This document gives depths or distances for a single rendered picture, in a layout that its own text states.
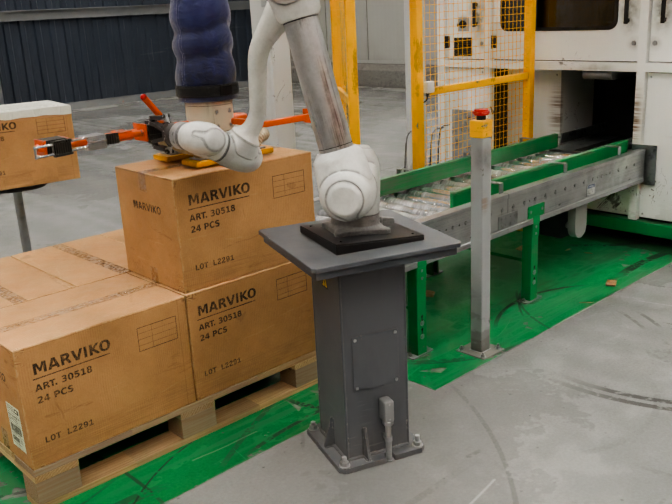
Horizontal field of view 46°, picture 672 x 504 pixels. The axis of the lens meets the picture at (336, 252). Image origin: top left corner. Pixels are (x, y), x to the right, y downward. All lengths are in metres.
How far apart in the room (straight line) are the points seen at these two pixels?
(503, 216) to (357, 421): 1.46
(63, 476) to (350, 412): 0.93
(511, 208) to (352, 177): 1.68
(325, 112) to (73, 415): 1.23
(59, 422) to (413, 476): 1.13
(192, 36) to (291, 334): 1.16
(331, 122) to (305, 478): 1.16
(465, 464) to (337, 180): 1.07
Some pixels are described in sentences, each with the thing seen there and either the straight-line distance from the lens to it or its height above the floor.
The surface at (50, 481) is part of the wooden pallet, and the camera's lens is 2.74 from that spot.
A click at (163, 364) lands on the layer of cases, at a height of 0.33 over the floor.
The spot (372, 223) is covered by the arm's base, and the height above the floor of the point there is 0.80.
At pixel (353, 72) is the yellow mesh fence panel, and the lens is 3.99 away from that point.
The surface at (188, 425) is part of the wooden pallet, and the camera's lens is 2.94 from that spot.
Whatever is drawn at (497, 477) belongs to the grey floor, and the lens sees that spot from 2.70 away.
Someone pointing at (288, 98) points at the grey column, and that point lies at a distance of 4.42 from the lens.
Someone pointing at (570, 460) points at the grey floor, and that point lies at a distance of 2.81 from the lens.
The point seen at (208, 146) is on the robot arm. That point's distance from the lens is 2.49.
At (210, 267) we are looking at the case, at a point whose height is 0.61.
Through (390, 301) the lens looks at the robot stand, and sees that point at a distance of 2.57.
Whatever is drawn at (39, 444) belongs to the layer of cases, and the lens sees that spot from 2.67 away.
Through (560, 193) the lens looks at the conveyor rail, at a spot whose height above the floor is 0.51.
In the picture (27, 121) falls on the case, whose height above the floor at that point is 0.96.
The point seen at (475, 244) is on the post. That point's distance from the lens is 3.36.
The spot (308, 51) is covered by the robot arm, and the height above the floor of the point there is 1.34.
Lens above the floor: 1.46
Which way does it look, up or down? 17 degrees down
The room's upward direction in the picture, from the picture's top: 3 degrees counter-clockwise
